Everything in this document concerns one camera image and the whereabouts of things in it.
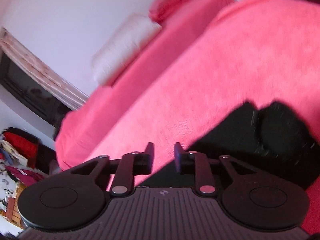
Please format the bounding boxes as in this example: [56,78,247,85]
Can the black pants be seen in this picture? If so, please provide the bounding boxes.
[139,101,320,189]

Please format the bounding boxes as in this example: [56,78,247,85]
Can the far pink bed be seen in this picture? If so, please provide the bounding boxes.
[55,0,235,170]

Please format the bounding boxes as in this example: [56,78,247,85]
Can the hanging clothes pile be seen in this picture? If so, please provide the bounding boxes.
[0,127,61,205]

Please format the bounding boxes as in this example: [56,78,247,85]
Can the pale patterned curtain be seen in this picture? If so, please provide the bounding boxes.
[1,28,88,110]

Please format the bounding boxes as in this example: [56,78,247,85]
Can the wooden shelf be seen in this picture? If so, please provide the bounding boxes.
[2,182,26,229]

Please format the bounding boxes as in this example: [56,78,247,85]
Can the dark window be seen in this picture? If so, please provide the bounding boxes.
[1,53,71,128]

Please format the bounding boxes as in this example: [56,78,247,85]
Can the near pink bed blanket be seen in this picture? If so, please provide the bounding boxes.
[92,0,319,169]

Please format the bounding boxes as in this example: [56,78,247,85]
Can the red ruffled pillow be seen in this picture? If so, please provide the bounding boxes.
[148,0,189,23]

